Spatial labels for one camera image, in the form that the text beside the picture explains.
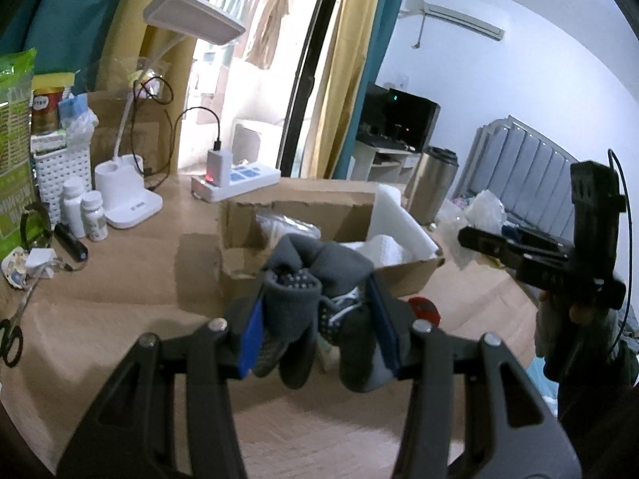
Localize black handled scissors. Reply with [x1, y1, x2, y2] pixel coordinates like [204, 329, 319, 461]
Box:
[0, 274, 43, 367]

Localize black computer monitor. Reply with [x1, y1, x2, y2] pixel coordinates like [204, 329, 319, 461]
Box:
[362, 85, 441, 153]

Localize white balcony appliance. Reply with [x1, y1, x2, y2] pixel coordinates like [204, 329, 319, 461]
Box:
[232, 119, 288, 163]

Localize bag of cotton swabs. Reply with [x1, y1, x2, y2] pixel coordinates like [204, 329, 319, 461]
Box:
[256, 212, 323, 250]

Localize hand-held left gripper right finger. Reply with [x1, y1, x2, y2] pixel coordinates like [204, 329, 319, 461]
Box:
[367, 274, 582, 479]

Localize brown jar with yellow lid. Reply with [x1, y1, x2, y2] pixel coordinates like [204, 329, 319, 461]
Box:
[31, 74, 75, 135]

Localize green paper cup package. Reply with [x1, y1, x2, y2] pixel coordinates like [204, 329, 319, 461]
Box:
[0, 49, 38, 260]

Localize white air conditioner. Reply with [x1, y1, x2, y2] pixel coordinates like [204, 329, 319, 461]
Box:
[399, 0, 505, 42]

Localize white towel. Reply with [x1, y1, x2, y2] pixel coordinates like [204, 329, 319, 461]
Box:
[344, 183, 440, 267]

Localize person's right forearm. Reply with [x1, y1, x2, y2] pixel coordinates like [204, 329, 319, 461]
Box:
[534, 292, 639, 479]

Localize red round lid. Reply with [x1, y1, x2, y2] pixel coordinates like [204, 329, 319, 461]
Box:
[408, 297, 441, 327]

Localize air conditioner power cable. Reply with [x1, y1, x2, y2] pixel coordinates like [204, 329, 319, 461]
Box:
[412, 10, 428, 51]

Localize grey padded headboard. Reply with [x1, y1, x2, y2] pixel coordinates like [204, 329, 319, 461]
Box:
[459, 115, 585, 240]

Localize white desk lamp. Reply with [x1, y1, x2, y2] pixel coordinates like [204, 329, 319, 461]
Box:
[94, 0, 246, 230]

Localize crumpled printed wrapper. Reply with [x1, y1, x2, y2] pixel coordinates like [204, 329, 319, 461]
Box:
[2, 249, 31, 290]

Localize wide yellow curtain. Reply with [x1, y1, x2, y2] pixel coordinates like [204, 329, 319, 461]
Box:
[97, 0, 230, 111]

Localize white power strip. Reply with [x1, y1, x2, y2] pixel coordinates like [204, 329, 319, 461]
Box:
[191, 162, 281, 204]

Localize white adapter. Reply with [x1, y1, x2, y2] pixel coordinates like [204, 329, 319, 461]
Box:
[26, 248, 58, 280]

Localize crumpled clear plastic bag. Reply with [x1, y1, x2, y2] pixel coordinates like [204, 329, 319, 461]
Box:
[434, 190, 507, 270]

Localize cardboard box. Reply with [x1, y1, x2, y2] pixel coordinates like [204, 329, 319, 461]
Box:
[218, 180, 446, 300]

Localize narrow teal curtain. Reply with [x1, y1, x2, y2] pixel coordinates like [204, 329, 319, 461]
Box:
[339, 0, 413, 180]

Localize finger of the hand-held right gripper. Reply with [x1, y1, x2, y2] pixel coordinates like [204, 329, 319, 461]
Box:
[504, 226, 574, 250]
[458, 226, 527, 270]

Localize steel travel tumbler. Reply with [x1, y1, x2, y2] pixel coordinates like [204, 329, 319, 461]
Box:
[407, 146, 459, 225]

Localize black keyboard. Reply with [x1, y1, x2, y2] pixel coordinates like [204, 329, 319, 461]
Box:
[357, 132, 410, 151]

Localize white perforated basket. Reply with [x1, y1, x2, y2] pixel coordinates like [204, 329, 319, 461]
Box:
[32, 144, 95, 223]

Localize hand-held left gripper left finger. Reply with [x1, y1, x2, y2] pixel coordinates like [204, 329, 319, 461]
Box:
[56, 284, 270, 479]

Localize small white pill bottle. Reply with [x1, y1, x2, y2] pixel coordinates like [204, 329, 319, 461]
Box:
[81, 192, 108, 241]

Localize black charging cable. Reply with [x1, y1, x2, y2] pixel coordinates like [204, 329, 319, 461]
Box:
[127, 77, 223, 193]

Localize hanging beige shirt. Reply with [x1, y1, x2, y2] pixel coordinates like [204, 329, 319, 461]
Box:
[242, 0, 290, 71]

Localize white plug-in charger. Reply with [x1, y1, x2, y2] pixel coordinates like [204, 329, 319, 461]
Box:
[207, 148, 231, 185]

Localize black door frame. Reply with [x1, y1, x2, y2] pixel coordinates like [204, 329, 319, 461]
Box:
[280, 0, 350, 178]

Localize white and green box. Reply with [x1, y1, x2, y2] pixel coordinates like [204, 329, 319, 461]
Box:
[31, 132, 68, 154]

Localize clear bag with blue top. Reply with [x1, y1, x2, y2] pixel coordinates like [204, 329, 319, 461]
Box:
[59, 94, 98, 143]

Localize large white pill bottle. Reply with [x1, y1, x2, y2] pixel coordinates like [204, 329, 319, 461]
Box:
[61, 178, 87, 239]

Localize white computer desk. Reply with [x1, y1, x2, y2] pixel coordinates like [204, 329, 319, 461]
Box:
[349, 137, 420, 183]

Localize grey socks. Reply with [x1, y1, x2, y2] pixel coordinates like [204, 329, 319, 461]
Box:
[252, 234, 385, 394]

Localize black cylinder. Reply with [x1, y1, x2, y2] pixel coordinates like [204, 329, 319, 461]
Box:
[54, 223, 89, 263]

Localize narrow yellow curtain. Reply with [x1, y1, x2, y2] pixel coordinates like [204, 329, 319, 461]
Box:
[312, 0, 387, 180]

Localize wide teal curtain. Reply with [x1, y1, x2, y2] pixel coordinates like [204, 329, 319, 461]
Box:
[0, 0, 135, 95]

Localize black hoop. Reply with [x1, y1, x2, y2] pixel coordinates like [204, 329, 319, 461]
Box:
[20, 204, 53, 250]

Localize person's right hand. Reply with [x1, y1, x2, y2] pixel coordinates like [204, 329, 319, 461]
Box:
[569, 302, 600, 327]

